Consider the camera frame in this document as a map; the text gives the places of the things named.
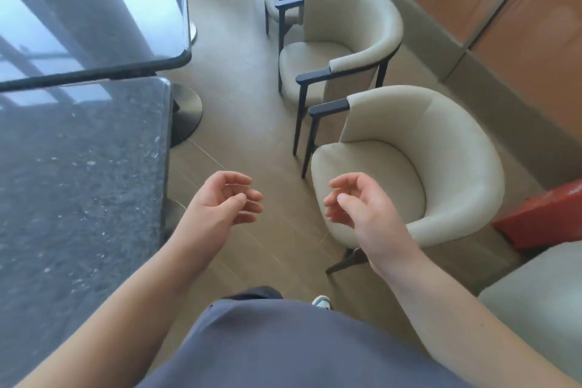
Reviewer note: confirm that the person's right hand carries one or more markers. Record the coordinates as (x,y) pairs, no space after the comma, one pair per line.
(368,224)

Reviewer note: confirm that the person's left hand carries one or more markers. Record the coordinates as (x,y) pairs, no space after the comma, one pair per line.
(211,208)

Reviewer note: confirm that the person's left middle finger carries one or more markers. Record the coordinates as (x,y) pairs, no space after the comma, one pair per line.
(249,207)

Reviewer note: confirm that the person's right thumb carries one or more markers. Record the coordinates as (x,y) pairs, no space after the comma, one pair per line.
(348,181)

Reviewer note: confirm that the person's left thumb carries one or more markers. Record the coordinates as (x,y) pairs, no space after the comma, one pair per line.
(234,178)

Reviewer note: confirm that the person's right forearm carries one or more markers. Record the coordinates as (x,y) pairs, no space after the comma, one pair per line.
(459,328)

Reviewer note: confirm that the person's left forearm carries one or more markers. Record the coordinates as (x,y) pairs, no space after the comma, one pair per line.
(118,310)

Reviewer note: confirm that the round metal table base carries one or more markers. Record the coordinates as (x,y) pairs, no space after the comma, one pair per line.
(187,112)
(193,32)

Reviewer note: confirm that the dark trousers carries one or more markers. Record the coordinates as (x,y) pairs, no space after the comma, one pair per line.
(257,293)

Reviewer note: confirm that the white sneaker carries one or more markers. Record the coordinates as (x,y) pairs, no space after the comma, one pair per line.
(322,302)

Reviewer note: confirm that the grey shirt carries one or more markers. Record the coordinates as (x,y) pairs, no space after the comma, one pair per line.
(295,346)

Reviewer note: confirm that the red box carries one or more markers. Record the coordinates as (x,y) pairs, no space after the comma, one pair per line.
(545,217)

